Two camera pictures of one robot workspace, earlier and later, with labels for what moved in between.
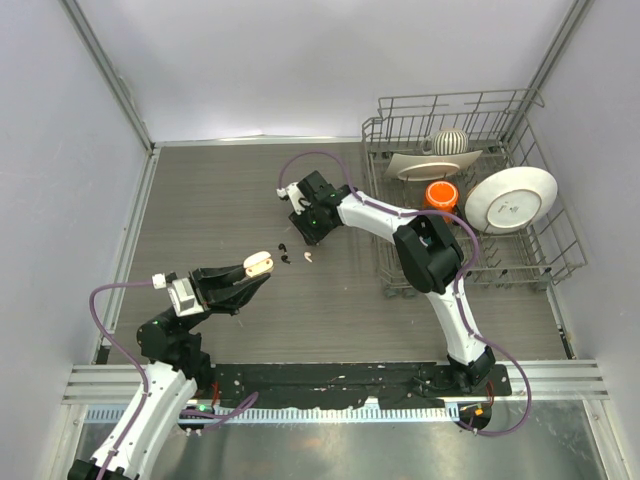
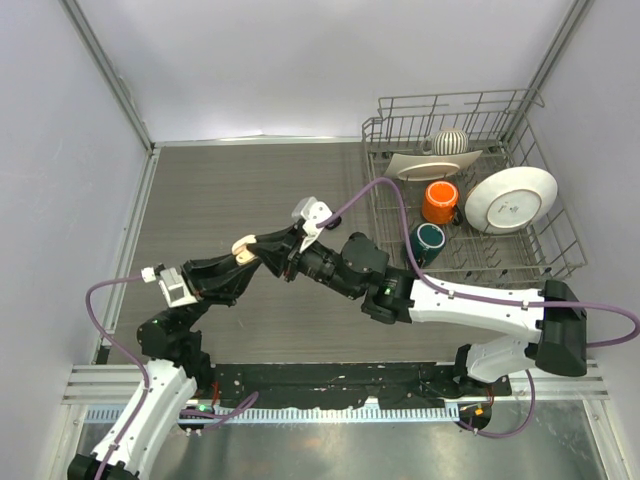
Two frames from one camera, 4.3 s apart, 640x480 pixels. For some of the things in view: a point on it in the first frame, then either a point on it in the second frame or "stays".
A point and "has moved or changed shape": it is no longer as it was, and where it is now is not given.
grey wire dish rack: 483,155 stays
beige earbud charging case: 258,264 has moved or changed shape
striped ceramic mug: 446,141 stays
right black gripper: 311,236 → 274,248
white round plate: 511,199 stays
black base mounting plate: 397,386 stays
